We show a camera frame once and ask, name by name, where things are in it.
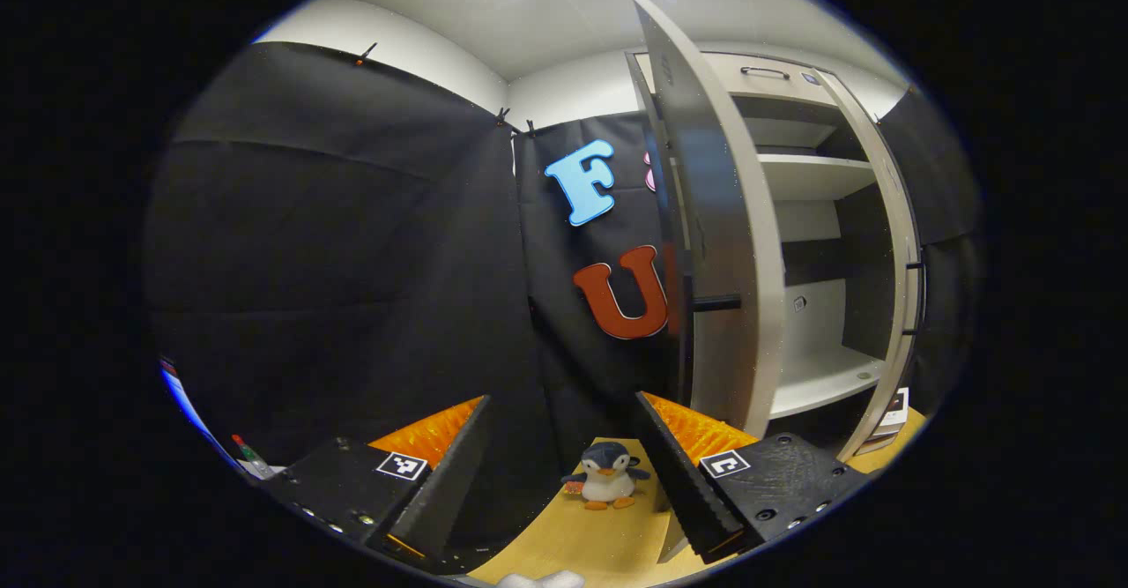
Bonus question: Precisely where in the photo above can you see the white book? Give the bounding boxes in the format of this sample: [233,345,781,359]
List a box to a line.
[866,386,911,450]

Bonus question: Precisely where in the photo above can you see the penguin plush toy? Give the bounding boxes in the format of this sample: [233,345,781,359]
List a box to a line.
[561,440,652,512]

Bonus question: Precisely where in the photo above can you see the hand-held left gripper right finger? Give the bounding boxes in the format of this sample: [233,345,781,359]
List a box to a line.
[631,391,873,566]

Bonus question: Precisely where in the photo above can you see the grey cabinet drawer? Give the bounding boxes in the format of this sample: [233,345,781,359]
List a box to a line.
[633,51,835,105]

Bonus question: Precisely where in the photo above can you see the red tipped pen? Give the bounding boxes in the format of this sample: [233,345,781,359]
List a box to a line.
[230,433,276,480]

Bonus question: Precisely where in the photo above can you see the grey cabinet door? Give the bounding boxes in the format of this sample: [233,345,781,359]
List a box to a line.
[813,68,926,465]
[632,0,788,441]

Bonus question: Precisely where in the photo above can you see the grey cabinet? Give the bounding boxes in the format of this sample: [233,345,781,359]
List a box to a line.
[624,50,926,465]

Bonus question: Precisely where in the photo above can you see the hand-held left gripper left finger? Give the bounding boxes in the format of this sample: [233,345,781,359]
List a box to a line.
[263,394,495,562]

